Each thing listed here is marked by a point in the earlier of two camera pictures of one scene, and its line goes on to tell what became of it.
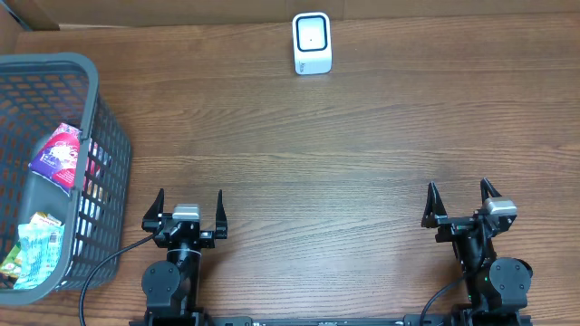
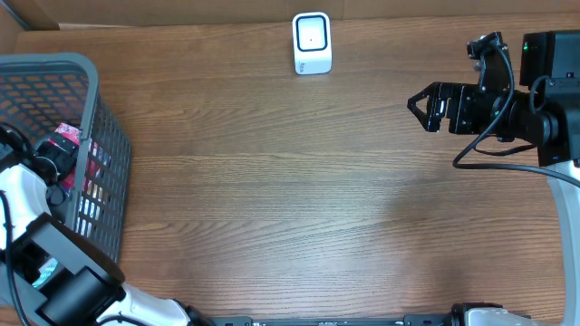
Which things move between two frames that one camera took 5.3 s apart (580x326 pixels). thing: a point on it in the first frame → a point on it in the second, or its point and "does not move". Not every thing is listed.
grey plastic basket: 63,151 does not move
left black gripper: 209,241 → 53,151
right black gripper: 436,216 → 459,96
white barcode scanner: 312,43 does not move
